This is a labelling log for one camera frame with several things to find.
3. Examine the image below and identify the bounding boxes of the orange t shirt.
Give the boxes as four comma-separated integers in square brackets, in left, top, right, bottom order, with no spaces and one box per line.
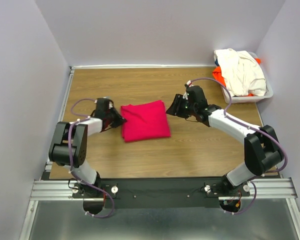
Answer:
[212,58,261,97]

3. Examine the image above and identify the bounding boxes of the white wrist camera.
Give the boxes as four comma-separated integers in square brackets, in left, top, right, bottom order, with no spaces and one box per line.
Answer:
[185,80,193,88]
[104,96,114,109]

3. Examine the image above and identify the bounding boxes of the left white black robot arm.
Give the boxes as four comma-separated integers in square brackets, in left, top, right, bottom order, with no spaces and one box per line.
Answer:
[48,97,127,198]

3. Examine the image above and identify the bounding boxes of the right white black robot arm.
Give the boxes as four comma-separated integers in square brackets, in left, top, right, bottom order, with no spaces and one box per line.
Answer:
[166,85,285,196]

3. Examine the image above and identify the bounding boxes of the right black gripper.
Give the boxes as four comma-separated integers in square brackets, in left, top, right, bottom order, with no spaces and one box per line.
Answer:
[165,93,197,119]

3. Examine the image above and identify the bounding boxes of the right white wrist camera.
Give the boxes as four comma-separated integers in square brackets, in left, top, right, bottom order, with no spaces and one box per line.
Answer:
[185,80,193,88]

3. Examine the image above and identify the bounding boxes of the white t shirt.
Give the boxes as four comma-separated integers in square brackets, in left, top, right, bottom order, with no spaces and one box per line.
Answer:
[213,48,267,97]

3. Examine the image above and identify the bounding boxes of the white laundry basket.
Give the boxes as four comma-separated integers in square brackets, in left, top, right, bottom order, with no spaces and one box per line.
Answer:
[213,51,275,105]

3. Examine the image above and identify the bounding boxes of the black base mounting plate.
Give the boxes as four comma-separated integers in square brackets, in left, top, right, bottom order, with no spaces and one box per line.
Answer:
[71,177,250,214]

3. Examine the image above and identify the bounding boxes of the pink t shirt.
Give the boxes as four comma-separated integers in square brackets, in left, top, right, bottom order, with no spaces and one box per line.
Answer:
[120,100,171,143]

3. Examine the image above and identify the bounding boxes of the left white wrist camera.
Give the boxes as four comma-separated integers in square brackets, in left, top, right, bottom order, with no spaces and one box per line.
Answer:
[104,96,114,109]

